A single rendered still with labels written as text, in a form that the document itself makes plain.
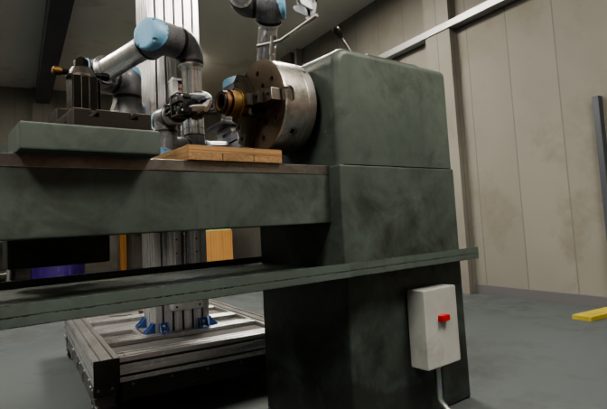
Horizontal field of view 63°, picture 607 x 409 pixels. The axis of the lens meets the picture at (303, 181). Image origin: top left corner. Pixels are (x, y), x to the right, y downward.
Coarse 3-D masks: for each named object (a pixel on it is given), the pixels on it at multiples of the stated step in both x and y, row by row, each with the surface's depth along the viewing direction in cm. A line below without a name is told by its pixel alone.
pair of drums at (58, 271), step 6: (84, 264) 777; (36, 270) 677; (42, 270) 675; (48, 270) 676; (54, 270) 678; (60, 270) 682; (66, 270) 688; (72, 270) 697; (78, 270) 715; (84, 270) 775; (36, 276) 676; (42, 276) 674; (48, 276) 675; (54, 276) 677
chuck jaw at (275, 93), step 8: (272, 88) 154; (280, 88) 156; (288, 88) 156; (248, 96) 157; (256, 96) 157; (264, 96) 156; (272, 96) 153; (280, 96) 155; (288, 96) 155; (248, 104) 156; (256, 104) 157; (264, 104) 158; (272, 104) 159
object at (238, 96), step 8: (216, 96) 159; (224, 96) 155; (232, 96) 157; (240, 96) 158; (216, 104) 159; (224, 104) 155; (232, 104) 156; (240, 104) 157; (224, 112) 156; (232, 112) 157; (240, 112) 158
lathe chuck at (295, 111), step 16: (256, 64) 168; (272, 64) 160; (288, 64) 165; (256, 80) 168; (272, 80) 160; (288, 80) 156; (304, 80) 161; (304, 96) 159; (256, 112) 171; (272, 112) 160; (288, 112) 155; (304, 112) 159; (272, 128) 160; (288, 128) 157; (256, 144) 167; (272, 144) 160; (288, 144) 163
